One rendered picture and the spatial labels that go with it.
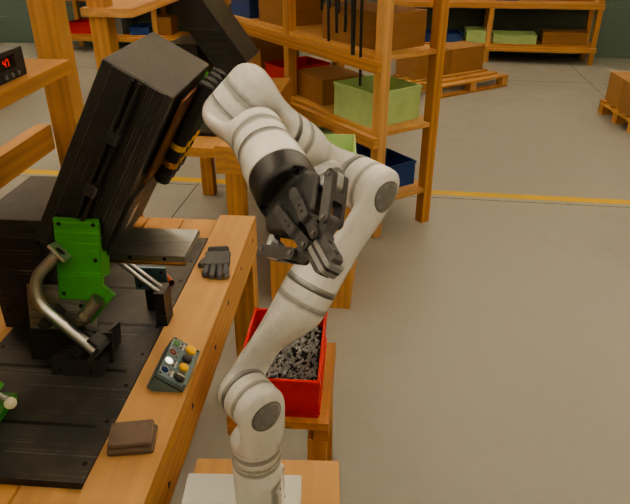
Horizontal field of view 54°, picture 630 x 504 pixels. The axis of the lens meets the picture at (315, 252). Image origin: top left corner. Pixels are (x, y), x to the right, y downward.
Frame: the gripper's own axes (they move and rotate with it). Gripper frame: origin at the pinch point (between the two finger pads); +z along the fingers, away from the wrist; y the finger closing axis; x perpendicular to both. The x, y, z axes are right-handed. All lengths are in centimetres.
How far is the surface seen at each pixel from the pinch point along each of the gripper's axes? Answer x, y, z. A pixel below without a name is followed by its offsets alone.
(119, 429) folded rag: 32, -80, -42
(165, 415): 43, -76, -45
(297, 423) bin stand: 73, -64, -39
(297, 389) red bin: 68, -57, -43
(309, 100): 221, -57, -338
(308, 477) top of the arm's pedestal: 63, -59, -19
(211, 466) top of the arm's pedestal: 49, -73, -30
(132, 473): 33, -79, -30
